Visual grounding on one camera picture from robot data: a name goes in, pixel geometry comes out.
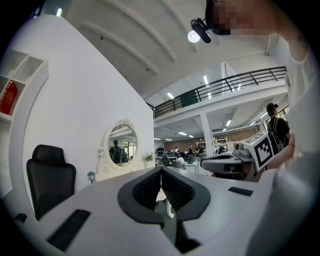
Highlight person's head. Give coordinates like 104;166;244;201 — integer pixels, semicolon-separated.
204;0;283;36

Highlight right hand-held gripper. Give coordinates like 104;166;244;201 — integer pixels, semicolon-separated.
199;133;276;181

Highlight white storage rack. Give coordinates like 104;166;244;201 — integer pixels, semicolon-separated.
195;135;235;154

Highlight white support pillar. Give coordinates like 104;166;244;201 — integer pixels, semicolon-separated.
199;112;215;158

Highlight round ceiling lamp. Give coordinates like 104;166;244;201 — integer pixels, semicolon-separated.
187;30;201;43

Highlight background office desks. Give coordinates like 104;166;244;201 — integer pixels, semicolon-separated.
154;147;201;174

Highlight red book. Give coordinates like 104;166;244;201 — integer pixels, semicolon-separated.
0;79;19;116

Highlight black office chair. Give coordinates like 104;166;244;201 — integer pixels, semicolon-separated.
26;144;77;221

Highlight small green potted plant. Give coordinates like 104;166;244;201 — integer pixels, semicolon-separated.
142;150;156;169

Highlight teal glass perfume bottle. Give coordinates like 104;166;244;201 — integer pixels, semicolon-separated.
86;170;97;185

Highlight black balcony railing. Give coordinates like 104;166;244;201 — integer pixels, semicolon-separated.
145;65;288;120

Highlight white wall bookshelf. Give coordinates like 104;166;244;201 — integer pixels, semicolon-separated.
0;49;50;124

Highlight person's white top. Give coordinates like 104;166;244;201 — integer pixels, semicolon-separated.
246;32;320;256

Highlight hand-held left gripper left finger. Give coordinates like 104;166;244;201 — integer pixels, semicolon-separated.
116;166;164;225

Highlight black head-worn camera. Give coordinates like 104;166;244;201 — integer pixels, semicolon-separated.
190;17;212;44

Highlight group of ceiling light strips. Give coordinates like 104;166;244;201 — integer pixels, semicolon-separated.
152;74;269;141

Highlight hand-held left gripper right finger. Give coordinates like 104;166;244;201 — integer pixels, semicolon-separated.
160;166;211;223

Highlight person's right forearm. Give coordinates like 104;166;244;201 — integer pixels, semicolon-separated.
259;133;297;182

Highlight oval mirror white ornate frame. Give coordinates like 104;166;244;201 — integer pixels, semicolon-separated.
95;117;146;181

